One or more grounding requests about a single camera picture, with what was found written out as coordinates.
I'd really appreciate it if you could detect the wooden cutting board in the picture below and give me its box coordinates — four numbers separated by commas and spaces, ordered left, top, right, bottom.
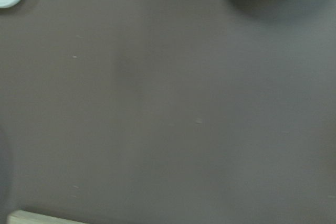
6, 210, 83, 224

